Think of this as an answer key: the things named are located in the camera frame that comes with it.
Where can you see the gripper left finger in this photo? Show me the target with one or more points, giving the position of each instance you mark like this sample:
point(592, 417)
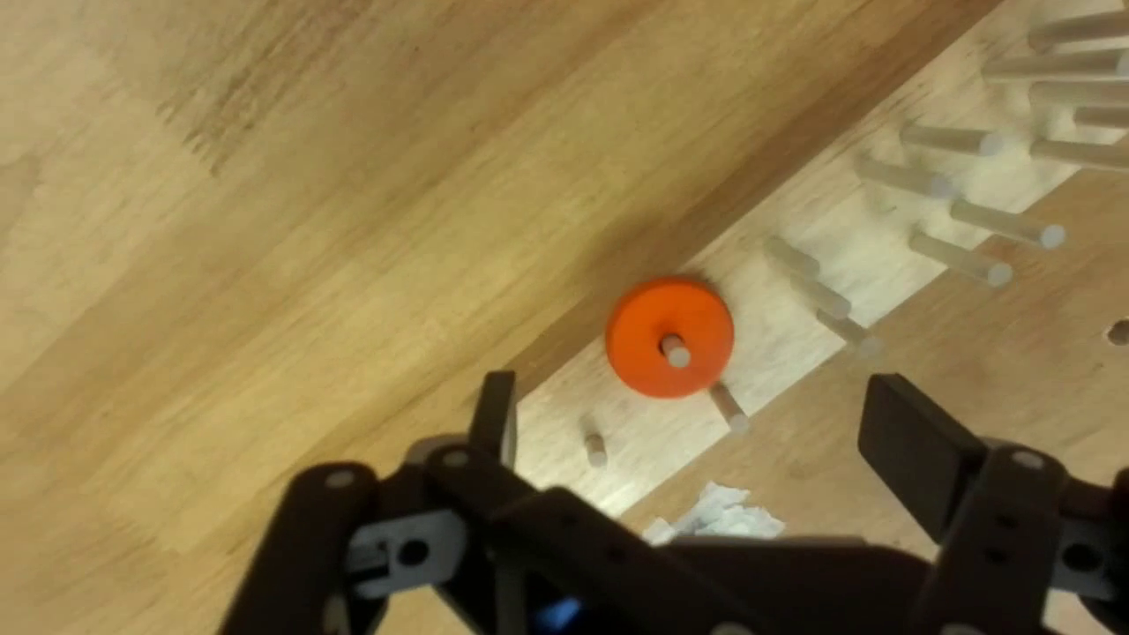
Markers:
point(309, 547)

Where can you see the crumpled white paper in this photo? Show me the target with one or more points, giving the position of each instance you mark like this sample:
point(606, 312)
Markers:
point(728, 516)

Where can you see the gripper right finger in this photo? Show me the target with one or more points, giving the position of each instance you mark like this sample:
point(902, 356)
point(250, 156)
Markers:
point(997, 520)

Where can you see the wooden peg board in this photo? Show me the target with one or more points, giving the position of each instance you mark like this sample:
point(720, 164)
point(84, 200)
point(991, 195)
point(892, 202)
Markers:
point(794, 326)

